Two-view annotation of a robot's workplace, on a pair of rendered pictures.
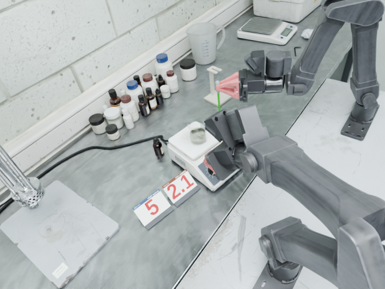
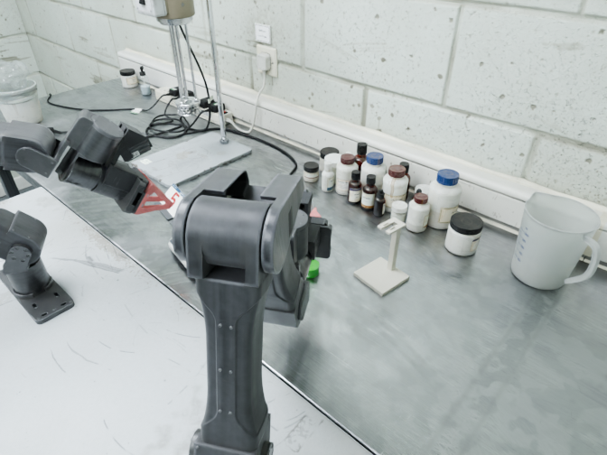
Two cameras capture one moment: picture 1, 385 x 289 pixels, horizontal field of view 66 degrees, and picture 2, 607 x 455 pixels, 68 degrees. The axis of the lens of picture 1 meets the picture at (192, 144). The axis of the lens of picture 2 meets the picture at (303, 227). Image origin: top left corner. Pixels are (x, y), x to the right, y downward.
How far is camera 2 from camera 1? 1.13 m
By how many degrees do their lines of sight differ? 66
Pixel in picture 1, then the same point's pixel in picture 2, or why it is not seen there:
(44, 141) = (294, 125)
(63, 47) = (368, 61)
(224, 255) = (86, 250)
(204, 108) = (354, 257)
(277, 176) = not seen: outside the picture
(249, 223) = (108, 274)
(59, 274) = (142, 162)
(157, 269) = (107, 209)
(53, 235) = (182, 154)
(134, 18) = (487, 103)
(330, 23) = not seen: hidden behind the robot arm
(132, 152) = not seen: hidden behind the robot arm
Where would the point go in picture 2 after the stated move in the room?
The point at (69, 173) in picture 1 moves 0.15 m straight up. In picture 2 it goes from (260, 156) to (257, 108)
